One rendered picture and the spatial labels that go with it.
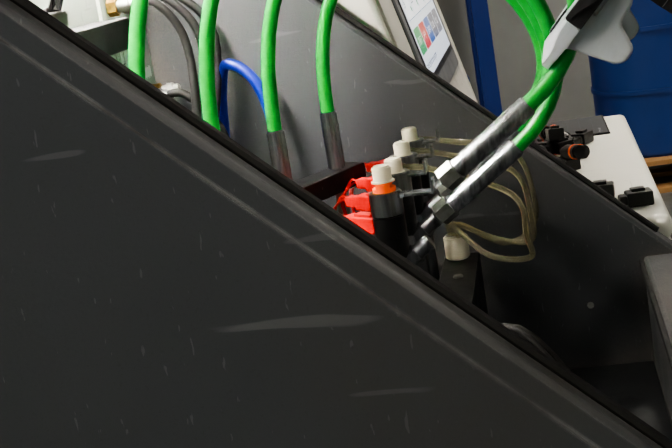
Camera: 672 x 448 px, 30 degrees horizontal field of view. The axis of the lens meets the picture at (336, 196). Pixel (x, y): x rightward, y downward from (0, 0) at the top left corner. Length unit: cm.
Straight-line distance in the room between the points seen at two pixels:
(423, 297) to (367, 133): 67
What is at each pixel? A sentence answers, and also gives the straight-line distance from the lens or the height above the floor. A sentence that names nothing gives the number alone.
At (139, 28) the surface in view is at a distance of 107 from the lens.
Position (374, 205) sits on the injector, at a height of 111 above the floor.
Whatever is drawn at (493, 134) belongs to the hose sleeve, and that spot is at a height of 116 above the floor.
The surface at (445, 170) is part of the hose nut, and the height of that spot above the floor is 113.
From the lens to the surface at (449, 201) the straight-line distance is 113.
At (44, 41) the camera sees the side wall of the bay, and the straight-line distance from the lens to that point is 73.
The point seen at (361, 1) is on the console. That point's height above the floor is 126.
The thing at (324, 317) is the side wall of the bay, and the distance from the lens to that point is 72.
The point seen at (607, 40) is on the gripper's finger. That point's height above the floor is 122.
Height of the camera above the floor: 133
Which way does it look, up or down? 11 degrees down
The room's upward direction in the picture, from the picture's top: 9 degrees counter-clockwise
